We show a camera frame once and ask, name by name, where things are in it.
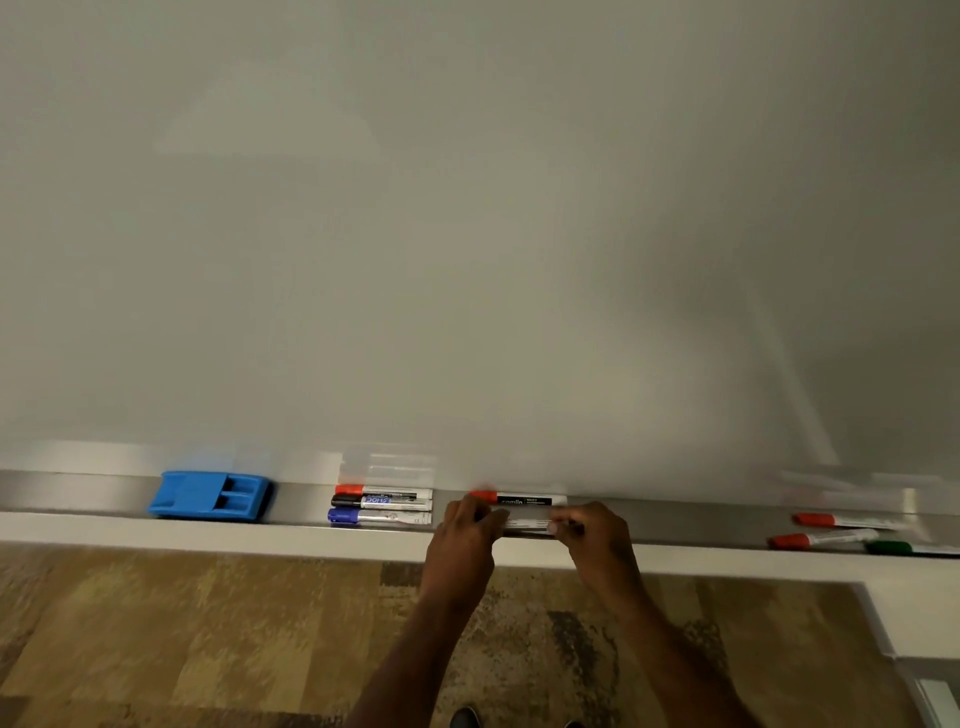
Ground person's right hand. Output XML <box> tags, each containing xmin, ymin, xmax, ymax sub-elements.
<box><xmin>546</xmin><ymin>500</ymin><xmax>647</xmax><ymax>613</ymax></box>

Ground person's left hand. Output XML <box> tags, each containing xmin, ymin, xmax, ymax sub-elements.
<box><xmin>418</xmin><ymin>494</ymin><xmax>513</xmax><ymax>607</ymax></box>

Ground white marker with black cap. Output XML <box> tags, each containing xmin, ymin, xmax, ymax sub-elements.
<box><xmin>499</xmin><ymin>509</ymin><xmax>587</xmax><ymax>537</ymax></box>

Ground person's right forearm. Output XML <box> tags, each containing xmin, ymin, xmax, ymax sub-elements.
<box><xmin>596</xmin><ymin>586</ymin><xmax>760</xmax><ymax>728</ymax></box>

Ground person's left forearm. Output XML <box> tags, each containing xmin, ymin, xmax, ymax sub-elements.
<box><xmin>343</xmin><ymin>597</ymin><xmax>483</xmax><ymax>728</ymax></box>

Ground red cap black label marker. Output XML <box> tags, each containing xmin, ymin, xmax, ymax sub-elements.
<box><xmin>469</xmin><ymin>489</ymin><xmax>570</xmax><ymax>509</ymax></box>

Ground red cap whiteboard marker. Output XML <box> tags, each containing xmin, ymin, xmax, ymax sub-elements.
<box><xmin>768</xmin><ymin>528</ymin><xmax>880</xmax><ymax>552</ymax></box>
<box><xmin>334</xmin><ymin>484</ymin><xmax>435</xmax><ymax>502</ymax></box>
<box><xmin>792</xmin><ymin>512</ymin><xmax>910</xmax><ymax>532</ymax></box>

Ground metal marker tray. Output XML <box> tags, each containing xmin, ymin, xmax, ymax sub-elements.
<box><xmin>0</xmin><ymin>469</ymin><xmax>960</xmax><ymax>558</ymax></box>

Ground black cap whiteboard marker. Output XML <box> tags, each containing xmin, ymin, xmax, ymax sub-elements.
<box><xmin>330</xmin><ymin>493</ymin><xmax>435</xmax><ymax>513</ymax></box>

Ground blue cap whiteboard marker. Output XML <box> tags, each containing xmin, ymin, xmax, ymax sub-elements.
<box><xmin>327</xmin><ymin>507</ymin><xmax>435</xmax><ymax>528</ymax></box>

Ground blue whiteboard eraser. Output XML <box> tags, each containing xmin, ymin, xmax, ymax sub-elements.
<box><xmin>147</xmin><ymin>470</ymin><xmax>274</xmax><ymax>523</ymax></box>

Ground white whiteboard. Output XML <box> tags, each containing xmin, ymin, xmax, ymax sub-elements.
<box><xmin>0</xmin><ymin>0</ymin><xmax>960</xmax><ymax>517</ymax></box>

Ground green cap whiteboard marker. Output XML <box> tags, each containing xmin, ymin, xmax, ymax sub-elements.
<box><xmin>863</xmin><ymin>540</ymin><xmax>960</xmax><ymax>558</ymax></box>

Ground white wall ledge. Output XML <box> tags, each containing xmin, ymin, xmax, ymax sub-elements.
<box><xmin>0</xmin><ymin>511</ymin><xmax>960</xmax><ymax>661</ymax></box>

